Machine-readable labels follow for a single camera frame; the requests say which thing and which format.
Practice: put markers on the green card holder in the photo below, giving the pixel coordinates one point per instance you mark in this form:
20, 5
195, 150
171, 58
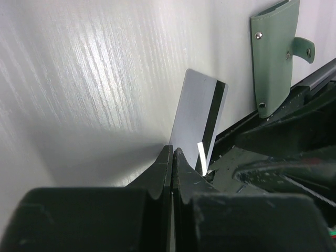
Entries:
274, 44

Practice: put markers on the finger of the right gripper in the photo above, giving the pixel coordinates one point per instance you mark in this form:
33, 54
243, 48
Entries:
308, 128
314, 177

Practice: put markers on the silver card with stripe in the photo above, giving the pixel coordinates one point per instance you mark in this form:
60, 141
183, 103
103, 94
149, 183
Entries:
197, 118

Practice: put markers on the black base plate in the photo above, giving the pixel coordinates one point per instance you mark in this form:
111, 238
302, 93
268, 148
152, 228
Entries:
317, 87

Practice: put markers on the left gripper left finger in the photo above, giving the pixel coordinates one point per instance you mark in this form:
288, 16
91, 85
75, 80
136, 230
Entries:
136, 217

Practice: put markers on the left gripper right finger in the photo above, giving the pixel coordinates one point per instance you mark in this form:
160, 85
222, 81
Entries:
207, 220

